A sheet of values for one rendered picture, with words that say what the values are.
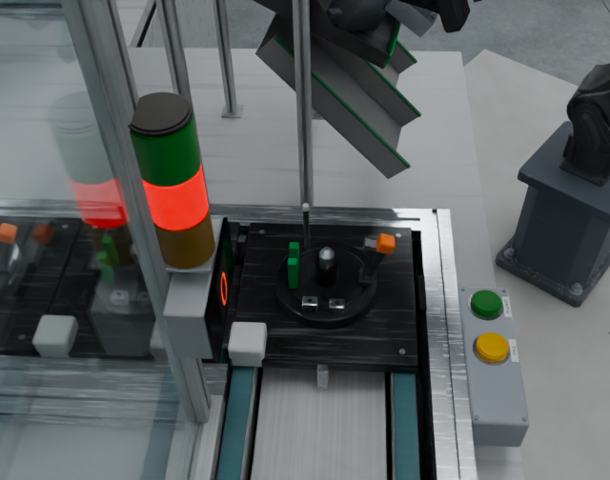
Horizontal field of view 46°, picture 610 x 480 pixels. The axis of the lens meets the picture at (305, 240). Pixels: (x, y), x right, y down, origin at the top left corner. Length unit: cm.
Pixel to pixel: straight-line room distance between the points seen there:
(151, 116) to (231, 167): 79
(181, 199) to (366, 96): 63
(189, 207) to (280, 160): 76
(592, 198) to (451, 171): 36
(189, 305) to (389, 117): 64
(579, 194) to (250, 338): 48
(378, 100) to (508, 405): 53
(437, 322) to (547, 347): 20
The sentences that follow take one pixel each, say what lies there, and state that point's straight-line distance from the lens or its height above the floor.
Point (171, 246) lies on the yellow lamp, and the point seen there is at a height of 129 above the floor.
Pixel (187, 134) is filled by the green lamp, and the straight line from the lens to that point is 55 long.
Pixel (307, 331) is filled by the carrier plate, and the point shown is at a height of 97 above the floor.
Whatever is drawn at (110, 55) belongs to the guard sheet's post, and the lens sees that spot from 52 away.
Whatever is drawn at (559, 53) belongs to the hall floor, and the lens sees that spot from 332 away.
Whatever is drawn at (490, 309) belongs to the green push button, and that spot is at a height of 97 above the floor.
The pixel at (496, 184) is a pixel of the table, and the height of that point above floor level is 86.
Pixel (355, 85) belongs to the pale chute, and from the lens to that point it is 116.
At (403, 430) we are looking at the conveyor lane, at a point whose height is 95.
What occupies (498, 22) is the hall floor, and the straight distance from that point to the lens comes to 346.
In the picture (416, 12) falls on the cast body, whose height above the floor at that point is 124.
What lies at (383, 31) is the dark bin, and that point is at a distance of 105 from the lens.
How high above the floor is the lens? 175
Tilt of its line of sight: 48 degrees down
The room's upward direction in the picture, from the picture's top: 2 degrees counter-clockwise
